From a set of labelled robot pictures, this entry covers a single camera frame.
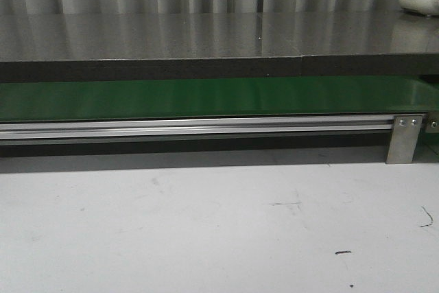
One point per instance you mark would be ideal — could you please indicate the green conveyor belt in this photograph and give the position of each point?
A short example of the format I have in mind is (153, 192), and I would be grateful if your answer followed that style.
(142, 99)

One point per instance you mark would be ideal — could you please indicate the dark grey stone counter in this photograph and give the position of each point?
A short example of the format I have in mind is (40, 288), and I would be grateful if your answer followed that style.
(117, 47)

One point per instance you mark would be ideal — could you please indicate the conveyor end roller plate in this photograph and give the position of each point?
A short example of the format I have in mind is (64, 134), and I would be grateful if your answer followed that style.
(432, 122)

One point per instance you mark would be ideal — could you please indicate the aluminium conveyor side rail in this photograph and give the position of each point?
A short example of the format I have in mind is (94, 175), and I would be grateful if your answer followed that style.
(184, 127)

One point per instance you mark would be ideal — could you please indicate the steel conveyor support bracket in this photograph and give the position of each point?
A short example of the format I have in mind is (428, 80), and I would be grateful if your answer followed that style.
(405, 132)

